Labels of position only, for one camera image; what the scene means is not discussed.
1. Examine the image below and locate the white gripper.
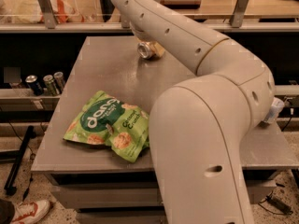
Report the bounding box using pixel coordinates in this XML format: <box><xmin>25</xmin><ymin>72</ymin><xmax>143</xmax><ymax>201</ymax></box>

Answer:
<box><xmin>130</xmin><ymin>21</ymin><xmax>165</xmax><ymax>58</ymax></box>

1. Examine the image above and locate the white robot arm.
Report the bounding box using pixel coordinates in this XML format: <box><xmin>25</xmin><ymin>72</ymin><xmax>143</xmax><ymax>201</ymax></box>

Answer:
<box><xmin>111</xmin><ymin>0</ymin><xmax>275</xmax><ymax>224</ymax></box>

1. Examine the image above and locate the green rice chip bag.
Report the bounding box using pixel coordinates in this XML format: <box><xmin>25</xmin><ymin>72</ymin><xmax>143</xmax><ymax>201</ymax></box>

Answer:
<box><xmin>64</xmin><ymin>91</ymin><xmax>150</xmax><ymax>162</ymax></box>

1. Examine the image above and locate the silver can on shelf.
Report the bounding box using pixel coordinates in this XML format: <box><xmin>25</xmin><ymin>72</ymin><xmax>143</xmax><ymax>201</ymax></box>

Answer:
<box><xmin>53</xmin><ymin>72</ymin><xmax>65</xmax><ymax>91</ymax></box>

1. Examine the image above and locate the green can on shelf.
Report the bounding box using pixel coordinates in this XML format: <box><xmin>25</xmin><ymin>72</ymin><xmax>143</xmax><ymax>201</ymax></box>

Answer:
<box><xmin>43</xmin><ymin>75</ymin><xmax>60</xmax><ymax>96</ymax></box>

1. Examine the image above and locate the dark blue can on shelf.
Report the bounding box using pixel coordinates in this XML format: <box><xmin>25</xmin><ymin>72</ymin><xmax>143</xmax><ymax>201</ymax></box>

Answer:
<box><xmin>25</xmin><ymin>75</ymin><xmax>44</xmax><ymax>96</ymax></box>

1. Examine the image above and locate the orange white plastic bag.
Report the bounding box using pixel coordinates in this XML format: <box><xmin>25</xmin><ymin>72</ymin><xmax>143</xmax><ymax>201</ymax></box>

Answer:
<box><xmin>12</xmin><ymin>0</ymin><xmax>98</xmax><ymax>24</ymax></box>

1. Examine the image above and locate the clear plastic water bottle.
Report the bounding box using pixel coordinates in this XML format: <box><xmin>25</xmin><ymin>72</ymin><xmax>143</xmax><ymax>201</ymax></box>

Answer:
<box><xmin>263</xmin><ymin>97</ymin><xmax>285</xmax><ymax>124</ymax></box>

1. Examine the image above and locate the grey side shelf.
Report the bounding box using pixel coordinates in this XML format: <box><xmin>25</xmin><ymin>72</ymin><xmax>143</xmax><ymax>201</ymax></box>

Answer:
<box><xmin>0</xmin><ymin>89</ymin><xmax>60</xmax><ymax>111</ymax></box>

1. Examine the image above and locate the lower grey drawer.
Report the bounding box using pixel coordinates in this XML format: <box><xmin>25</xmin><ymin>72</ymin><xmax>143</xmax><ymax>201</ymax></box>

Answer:
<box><xmin>76</xmin><ymin>208</ymin><xmax>168</xmax><ymax>224</ymax></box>

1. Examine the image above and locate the black stand leg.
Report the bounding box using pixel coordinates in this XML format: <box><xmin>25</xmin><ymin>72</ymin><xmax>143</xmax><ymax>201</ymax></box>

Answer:
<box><xmin>1</xmin><ymin>125</ymin><xmax>36</xmax><ymax>196</ymax></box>

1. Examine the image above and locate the black power adapter on floor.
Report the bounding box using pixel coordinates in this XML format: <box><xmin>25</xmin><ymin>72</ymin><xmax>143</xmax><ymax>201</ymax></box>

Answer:
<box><xmin>266</xmin><ymin>196</ymin><xmax>292</xmax><ymax>216</ymax></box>

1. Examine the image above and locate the white and orange sneaker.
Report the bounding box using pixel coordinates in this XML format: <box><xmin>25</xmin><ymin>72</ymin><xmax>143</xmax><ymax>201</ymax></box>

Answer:
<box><xmin>9</xmin><ymin>200</ymin><xmax>51</xmax><ymax>224</ymax></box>

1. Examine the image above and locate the right metal bracket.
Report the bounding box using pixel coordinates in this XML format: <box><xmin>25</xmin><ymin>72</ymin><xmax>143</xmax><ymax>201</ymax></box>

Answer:
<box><xmin>229</xmin><ymin>0</ymin><xmax>249</xmax><ymax>28</ymax></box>

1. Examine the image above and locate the left metal bracket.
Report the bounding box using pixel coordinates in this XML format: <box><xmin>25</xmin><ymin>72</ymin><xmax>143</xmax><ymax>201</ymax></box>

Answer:
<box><xmin>37</xmin><ymin>0</ymin><xmax>57</xmax><ymax>29</ymax></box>

